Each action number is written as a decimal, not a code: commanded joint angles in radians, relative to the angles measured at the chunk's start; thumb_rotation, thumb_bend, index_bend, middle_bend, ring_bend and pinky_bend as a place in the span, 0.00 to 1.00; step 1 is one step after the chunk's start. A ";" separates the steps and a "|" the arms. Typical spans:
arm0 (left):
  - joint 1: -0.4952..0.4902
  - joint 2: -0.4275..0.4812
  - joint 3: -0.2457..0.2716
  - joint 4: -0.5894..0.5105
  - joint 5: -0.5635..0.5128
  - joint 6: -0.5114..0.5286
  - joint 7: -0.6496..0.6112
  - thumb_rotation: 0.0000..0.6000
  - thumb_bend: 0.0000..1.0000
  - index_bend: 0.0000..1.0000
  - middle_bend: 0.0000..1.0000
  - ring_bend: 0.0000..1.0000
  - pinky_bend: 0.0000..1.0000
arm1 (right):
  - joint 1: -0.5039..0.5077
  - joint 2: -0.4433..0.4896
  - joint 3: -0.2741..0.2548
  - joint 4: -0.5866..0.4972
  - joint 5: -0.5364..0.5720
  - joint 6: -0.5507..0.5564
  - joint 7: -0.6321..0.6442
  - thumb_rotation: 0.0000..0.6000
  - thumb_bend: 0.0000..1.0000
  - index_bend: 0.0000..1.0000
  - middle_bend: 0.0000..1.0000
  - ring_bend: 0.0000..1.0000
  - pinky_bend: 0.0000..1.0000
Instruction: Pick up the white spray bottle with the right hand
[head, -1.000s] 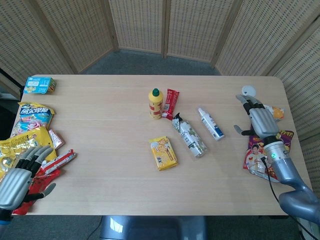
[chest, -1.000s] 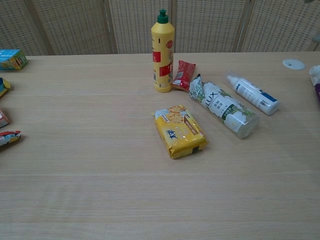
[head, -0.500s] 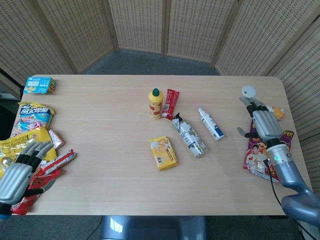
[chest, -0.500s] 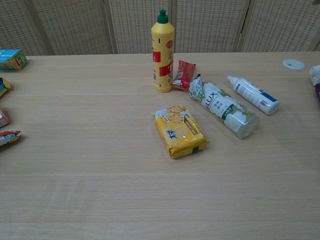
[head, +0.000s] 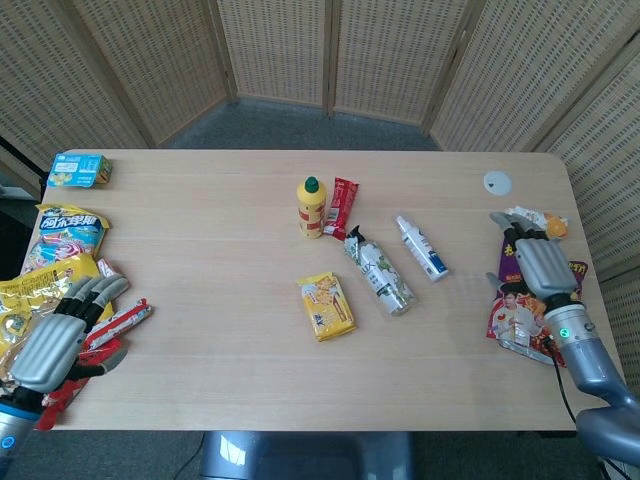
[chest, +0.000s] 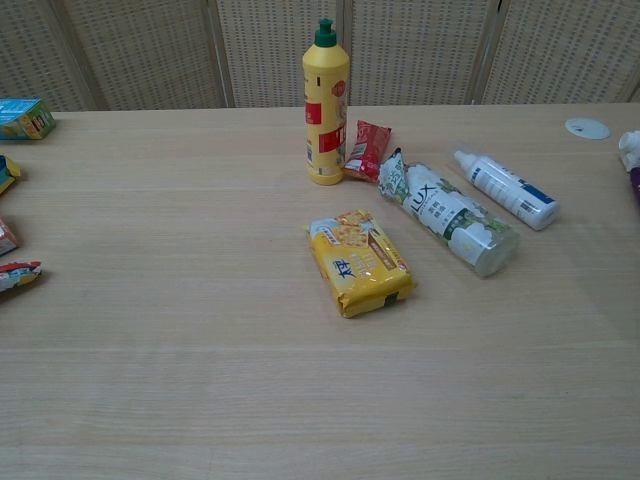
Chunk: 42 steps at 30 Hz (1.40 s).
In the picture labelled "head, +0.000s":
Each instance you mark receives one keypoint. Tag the large yellow snack bag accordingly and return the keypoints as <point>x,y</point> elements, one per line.
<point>40,285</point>

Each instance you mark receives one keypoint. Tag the clear floral pump bottle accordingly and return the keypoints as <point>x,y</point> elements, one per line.
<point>385,280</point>

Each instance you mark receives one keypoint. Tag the blue and green box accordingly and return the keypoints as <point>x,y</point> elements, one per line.
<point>77,171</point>

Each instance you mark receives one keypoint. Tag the yellow bottle green cap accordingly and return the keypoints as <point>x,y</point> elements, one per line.
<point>311,210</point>

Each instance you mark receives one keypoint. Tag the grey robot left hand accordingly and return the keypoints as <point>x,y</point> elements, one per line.
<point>45,352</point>

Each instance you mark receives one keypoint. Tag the yellow snack packet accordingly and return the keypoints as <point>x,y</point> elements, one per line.
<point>327,307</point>

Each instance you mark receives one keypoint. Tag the purple chip bag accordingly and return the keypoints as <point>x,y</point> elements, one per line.
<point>515,320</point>

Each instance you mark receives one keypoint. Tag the woven bamboo screen panel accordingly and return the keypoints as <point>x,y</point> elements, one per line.
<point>625,325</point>
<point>395,55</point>
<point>50,75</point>
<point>525,65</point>
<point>610,150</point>
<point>160,60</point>
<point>275,50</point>

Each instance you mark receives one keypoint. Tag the black equipment stand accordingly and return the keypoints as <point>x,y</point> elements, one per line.
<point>22,160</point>

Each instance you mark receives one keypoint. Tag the blue yellow candy bag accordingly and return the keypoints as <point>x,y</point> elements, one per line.
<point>70,225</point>

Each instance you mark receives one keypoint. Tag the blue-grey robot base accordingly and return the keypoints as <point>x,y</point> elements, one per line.
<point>300,457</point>

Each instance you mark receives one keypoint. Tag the red white wrapped bar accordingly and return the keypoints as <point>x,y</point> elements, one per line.
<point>125,317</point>

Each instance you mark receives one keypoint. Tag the blue-grey robot right arm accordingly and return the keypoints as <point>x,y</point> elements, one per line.
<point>587,360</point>

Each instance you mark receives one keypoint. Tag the orange white snack packet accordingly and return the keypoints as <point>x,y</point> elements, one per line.
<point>555,225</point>

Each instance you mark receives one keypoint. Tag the small red white packet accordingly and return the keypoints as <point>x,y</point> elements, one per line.
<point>107,267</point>

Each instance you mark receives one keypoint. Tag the white spray bottle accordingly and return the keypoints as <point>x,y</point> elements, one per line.
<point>422,250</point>

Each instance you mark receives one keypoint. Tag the red snack bar wrapper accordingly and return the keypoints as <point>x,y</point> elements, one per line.
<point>340,205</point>

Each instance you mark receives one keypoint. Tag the red snack bag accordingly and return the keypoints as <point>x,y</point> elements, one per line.
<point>55,405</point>

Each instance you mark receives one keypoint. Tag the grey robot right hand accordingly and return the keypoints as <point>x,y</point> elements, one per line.
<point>545,267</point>

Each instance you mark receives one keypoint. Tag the blue-grey robot left arm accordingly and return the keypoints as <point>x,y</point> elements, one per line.
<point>12,430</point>

